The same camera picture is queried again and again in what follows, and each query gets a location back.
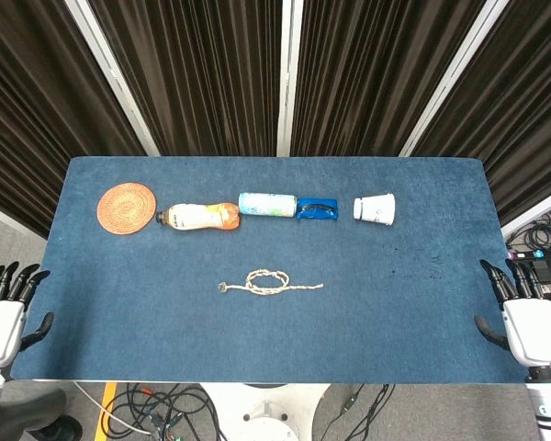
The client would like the brown curtain partition panel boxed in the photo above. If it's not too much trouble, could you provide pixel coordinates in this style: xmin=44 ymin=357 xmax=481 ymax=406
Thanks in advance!
xmin=64 ymin=0 xmax=299 ymax=158
xmin=398 ymin=0 xmax=551 ymax=240
xmin=0 ymin=0 xmax=161 ymax=240
xmin=275 ymin=0 xmax=511 ymax=158

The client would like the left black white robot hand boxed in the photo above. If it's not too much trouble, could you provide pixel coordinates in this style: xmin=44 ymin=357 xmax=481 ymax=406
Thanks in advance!
xmin=0 ymin=261 xmax=55 ymax=369

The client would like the black floor cable bundle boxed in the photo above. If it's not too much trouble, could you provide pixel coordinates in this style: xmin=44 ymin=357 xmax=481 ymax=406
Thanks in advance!
xmin=507 ymin=209 xmax=551 ymax=252
xmin=104 ymin=382 xmax=224 ymax=441
xmin=312 ymin=382 xmax=397 ymax=441

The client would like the black power strip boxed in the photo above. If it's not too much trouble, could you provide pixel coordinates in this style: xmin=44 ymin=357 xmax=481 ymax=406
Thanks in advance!
xmin=506 ymin=247 xmax=551 ymax=266

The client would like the dark grey trouser leg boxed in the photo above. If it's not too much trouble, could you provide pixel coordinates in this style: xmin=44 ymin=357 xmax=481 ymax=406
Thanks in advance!
xmin=0 ymin=388 xmax=69 ymax=441

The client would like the beige twisted rope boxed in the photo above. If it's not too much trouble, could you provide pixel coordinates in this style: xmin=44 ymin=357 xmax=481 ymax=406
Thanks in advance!
xmin=216 ymin=268 xmax=325 ymax=299

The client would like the blue table cloth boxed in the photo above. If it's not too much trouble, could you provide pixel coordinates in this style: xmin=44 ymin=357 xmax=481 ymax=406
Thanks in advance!
xmin=12 ymin=155 xmax=545 ymax=384

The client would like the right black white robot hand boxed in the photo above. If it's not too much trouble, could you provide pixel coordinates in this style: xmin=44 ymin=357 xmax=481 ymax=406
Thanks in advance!
xmin=473 ymin=258 xmax=551 ymax=369

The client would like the orange drink plastic bottle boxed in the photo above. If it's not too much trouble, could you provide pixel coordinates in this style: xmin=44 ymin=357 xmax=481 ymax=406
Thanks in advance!
xmin=155 ymin=201 xmax=244 ymax=232

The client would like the round woven rattan coaster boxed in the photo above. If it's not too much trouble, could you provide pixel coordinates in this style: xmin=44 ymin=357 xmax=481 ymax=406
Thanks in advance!
xmin=96 ymin=182 xmax=158 ymax=236

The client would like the black shoe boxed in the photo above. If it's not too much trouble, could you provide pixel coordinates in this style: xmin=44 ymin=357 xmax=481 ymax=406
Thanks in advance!
xmin=25 ymin=414 xmax=83 ymax=441

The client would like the blue snack packet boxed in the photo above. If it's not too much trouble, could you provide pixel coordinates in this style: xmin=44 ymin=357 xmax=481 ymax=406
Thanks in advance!
xmin=296 ymin=197 xmax=340 ymax=222

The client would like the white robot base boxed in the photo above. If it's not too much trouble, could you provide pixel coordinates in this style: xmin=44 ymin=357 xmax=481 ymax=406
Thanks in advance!
xmin=200 ymin=381 xmax=332 ymax=441

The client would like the white green drink can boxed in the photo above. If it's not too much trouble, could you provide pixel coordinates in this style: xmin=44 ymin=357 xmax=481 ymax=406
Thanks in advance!
xmin=237 ymin=191 xmax=299 ymax=218

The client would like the white paper cup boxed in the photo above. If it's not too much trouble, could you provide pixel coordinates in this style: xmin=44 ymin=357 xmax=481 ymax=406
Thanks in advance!
xmin=352 ymin=193 xmax=398 ymax=227

